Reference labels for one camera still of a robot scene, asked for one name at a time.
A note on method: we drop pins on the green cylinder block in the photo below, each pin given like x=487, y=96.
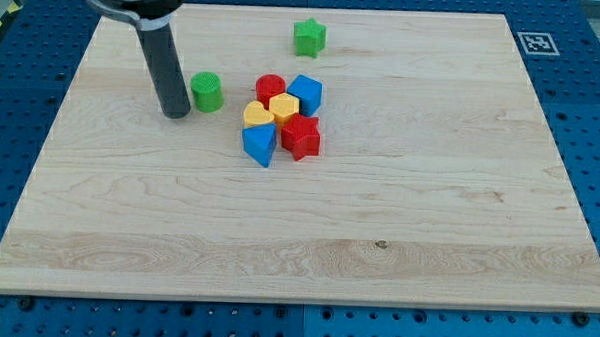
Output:
x=207, y=91

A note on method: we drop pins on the robot arm flange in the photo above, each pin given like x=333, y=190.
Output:
x=143, y=15

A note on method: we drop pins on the red star block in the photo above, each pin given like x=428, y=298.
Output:
x=300, y=135

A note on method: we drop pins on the wooden board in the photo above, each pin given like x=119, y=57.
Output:
x=438, y=183

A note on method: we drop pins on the blue triangle block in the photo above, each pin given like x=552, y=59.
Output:
x=260, y=142

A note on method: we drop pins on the yellow hexagon block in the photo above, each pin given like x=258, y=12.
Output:
x=283, y=106

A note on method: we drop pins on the yellow heart block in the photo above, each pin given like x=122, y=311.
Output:
x=256, y=114

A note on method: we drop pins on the blue cube block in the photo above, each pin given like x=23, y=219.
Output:
x=309, y=92

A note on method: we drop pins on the red cylinder block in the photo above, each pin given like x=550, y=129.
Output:
x=268, y=86

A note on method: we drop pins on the green star block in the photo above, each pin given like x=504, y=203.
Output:
x=309, y=38

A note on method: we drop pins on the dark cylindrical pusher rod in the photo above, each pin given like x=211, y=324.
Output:
x=158, y=46

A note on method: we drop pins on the white fiducial marker tag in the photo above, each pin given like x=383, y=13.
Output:
x=538, y=43

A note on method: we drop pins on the black bolt right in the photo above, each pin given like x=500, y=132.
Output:
x=580, y=318

